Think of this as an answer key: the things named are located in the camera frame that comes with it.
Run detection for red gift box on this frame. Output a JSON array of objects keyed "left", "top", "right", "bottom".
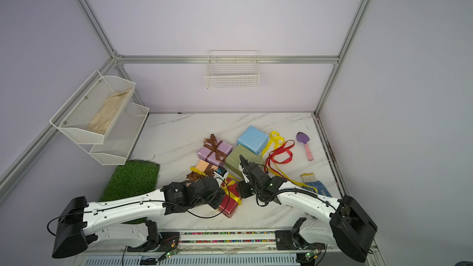
[{"left": 218, "top": 176, "right": 241, "bottom": 218}]

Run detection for green gift box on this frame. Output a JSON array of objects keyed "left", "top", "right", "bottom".
[{"left": 224, "top": 143, "right": 266, "bottom": 180}]

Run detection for light blue gift box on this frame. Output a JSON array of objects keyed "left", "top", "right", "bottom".
[{"left": 237, "top": 126, "right": 269, "bottom": 155}]

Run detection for yellow ribbon of blue box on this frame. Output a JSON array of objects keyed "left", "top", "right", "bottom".
[{"left": 261, "top": 131, "right": 318, "bottom": 192}]

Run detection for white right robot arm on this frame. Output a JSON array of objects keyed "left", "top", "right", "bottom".
[{"left": 239, "top": 155, "right": 378, "bottom": 262}]

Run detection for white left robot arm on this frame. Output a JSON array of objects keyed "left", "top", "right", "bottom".
[{"left": 52, "top": 175, "right": 226, "bottom": 259}]

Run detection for brown ribbon on orange box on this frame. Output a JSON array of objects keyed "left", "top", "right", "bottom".
[{"left": 187, "top": 167, "right": 216, "bottom": 182}]

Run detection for orange gift box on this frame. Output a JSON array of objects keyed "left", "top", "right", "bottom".
[{"left": 193, "top": 160, "right": 218, "bottom": 171}]

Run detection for purple gift box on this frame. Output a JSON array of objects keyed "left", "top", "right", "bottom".
[{"left": 197, "top": 138, "right": 233, "bottom": 166}]

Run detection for brown ribbon on purple box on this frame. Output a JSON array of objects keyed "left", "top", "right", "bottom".
[{"left": 203, "top": 134, "right": 227, "bottom": 161}]

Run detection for blue dotted work glove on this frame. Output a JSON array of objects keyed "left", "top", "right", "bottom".
[{"left": 301, "top": 173, "right": 331, "bottom": 197}]

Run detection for green artificial grass mat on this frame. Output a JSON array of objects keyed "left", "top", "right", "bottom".
[{"left": 100, "top": 160, "right": 160, "bottom": 202}]

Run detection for beige cloth in shelf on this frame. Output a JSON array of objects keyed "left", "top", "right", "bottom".
[{"left": 86, "top": 89, "right": 130, "bottom": 135}]

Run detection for white two-tier mesh shelf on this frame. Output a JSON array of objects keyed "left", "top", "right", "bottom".
[{"left": 50, "top": 71, "right": 149, "bottom": 166}]

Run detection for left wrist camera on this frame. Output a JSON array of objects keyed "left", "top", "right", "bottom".
[{"left": 214, "top": 167, "right": 229, "bottom": 181}]

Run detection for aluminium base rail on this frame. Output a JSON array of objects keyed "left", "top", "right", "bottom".
[{"left": 66, "top": 227, "right": 385, "bottom": 266}]

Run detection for purple trowel pink handle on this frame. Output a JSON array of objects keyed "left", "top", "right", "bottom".
[{"left": 296, "top": 132, "right": 314, "bottom": 161}]

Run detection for white wire wall basket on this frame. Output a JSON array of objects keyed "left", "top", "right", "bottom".
[{"left": 204, "top": 50, "right": 260, "bottom": 89}]

